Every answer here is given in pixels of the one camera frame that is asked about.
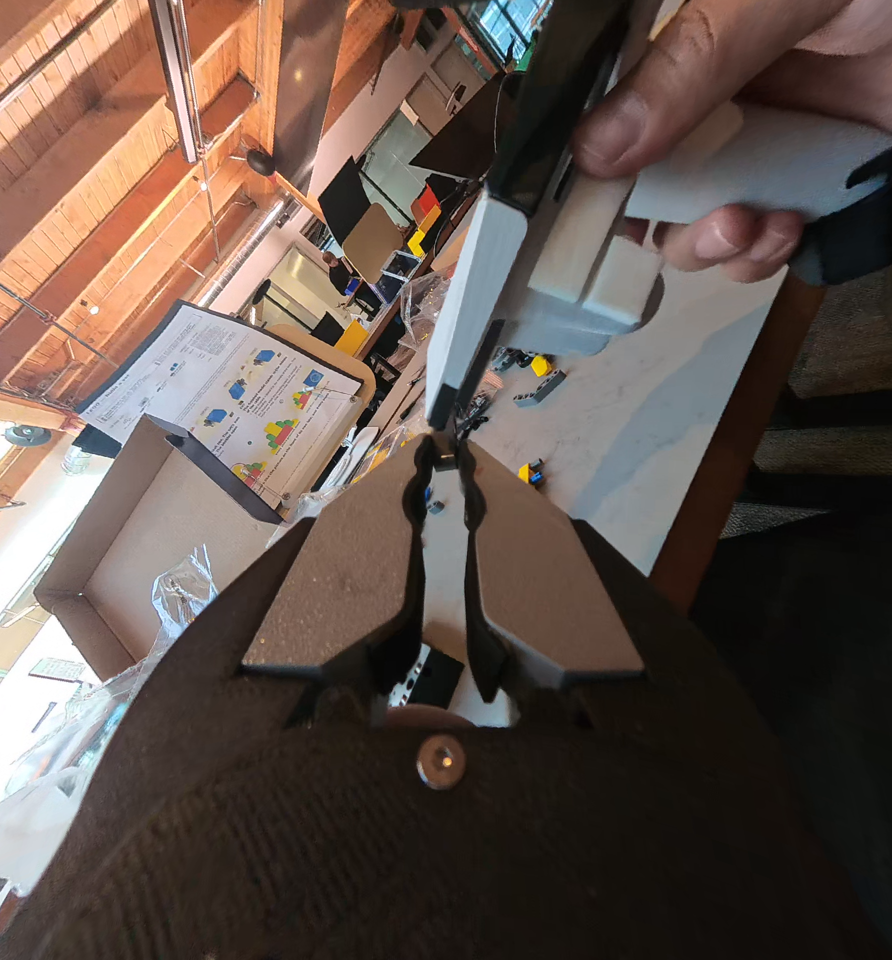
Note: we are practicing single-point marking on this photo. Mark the ceiling track light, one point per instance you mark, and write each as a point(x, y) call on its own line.
point(180, 82)

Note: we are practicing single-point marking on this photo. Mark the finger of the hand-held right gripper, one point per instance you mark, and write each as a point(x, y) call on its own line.
point(476, 300)
point(485, 360)

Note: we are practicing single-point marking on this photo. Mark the printed instruction sheet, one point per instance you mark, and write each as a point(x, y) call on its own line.
point(213, 375)

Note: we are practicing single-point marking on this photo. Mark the black ceiling speaker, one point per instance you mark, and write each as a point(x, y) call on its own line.
point(260, 161)

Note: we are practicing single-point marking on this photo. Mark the grey L-shaped beam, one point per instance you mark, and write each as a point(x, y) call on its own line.
point(540, 390)

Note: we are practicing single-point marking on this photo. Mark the cluster of scattered black pins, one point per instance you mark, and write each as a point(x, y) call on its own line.
point(483, 420)

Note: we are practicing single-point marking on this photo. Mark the grey desk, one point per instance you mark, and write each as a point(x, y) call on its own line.
point(641, 420)

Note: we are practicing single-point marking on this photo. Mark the crumpled clear plastic bag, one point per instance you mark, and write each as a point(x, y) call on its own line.
point(176, 592)

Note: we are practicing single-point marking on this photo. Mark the open cardboard box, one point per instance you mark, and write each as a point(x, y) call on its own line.
point(138, 540)

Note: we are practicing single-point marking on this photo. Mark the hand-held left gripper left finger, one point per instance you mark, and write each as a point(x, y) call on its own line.
point(341, 585)

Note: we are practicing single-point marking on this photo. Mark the yellow curved panel piece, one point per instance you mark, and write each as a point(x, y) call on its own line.
point(540, 366)

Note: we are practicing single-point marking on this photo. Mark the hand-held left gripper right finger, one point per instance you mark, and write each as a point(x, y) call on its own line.
point(543, 592)

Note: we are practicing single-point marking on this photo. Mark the black hanging panel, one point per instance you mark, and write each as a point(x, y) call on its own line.
point(345, 199)
point(318, 82)
point(468, 139)

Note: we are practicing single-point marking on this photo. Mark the person's right hand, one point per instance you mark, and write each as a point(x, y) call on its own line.
point(791, 52)

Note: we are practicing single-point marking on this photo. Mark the coloured storage blocks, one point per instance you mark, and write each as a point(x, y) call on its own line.
point(425, 217)

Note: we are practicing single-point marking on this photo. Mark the small yellow blue brick piece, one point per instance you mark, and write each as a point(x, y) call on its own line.
point(530, 472)

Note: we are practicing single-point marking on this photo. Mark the small dark grey connector piece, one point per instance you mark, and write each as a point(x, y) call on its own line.
point(446, 459)

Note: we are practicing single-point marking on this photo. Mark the yellow cabinet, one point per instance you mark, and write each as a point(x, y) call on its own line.
point(350, 337)

